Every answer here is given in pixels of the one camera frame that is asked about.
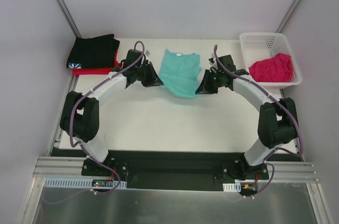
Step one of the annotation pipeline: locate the folded black t shirt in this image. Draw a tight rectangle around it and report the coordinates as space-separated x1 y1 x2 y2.
66 34 120 69

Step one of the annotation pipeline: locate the pink t shirt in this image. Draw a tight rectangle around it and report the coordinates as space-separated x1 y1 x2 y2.
249 53 293 83

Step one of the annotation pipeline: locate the teal t shirt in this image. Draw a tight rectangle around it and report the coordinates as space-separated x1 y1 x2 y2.
159 49 202 98

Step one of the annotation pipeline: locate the right white cable duct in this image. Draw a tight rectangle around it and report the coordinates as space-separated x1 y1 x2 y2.
222 182 241 193

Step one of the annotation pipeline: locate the left white cable duct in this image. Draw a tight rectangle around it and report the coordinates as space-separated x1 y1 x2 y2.
44 178 127 190

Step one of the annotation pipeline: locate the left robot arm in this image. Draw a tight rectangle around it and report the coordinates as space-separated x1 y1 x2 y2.
59 49 164 176

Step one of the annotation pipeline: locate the left aluminium frame post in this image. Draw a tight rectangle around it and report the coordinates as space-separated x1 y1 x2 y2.
55 0 82 38

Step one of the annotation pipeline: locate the aluminium frame post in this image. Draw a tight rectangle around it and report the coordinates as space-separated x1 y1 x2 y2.
275 0 320 34
55 0 82 38

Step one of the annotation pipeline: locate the right aluminium frame post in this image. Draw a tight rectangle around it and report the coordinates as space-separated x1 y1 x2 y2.
275 0 320 34

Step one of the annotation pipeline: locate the folded red t shirt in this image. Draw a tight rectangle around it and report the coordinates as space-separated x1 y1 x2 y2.
69 51 120 76

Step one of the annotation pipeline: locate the white cable duct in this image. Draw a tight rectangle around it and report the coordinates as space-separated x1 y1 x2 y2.
44 178 127 190
222 182 241 193

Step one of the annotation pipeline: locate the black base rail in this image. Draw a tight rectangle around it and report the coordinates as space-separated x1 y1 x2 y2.
50 149 302 190

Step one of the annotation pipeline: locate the white plastic basket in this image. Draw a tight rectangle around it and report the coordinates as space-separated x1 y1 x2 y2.
239 32 302 89

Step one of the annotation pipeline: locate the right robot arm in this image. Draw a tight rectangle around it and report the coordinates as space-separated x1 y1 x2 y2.
195 55 299 180

